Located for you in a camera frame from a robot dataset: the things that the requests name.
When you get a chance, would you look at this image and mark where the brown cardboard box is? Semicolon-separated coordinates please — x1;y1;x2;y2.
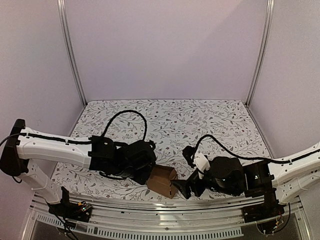
146;164;178;199

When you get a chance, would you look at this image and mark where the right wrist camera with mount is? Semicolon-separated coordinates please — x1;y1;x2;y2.
182;146;211;173

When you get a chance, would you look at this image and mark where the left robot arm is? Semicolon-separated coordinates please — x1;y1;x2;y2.
0;119;156;217

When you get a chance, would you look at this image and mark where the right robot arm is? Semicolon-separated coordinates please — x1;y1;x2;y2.
171;143;320;218

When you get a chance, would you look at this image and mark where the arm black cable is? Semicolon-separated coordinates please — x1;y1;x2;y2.
0;109;148;146
193;134;293;166

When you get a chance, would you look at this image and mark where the left aluminium frame post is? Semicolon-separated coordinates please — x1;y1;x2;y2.
57;0;88;107

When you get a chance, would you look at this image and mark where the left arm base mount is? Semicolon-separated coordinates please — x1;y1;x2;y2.
47;201;93;223

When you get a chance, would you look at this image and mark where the floral patterned table mat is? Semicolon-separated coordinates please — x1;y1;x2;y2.
47;99;280;202

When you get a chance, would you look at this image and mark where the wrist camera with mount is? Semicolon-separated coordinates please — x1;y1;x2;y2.
147;140;156;150
182;146;211;173

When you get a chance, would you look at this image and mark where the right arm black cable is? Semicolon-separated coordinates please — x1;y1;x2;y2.
193;134;293;166

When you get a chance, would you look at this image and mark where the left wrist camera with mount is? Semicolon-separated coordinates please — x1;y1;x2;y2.
147;140;156;150

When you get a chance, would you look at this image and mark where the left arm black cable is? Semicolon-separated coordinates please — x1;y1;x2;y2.
0;109;148;146

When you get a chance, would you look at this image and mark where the aluminium frame post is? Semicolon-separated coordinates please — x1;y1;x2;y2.
244;0;275;108
57;0;88;107

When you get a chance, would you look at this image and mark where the right aluminium frame post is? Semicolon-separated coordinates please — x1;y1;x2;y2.
244;0;275;108

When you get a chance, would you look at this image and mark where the aluminium front rail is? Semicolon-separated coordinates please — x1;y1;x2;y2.
20;192;313;240

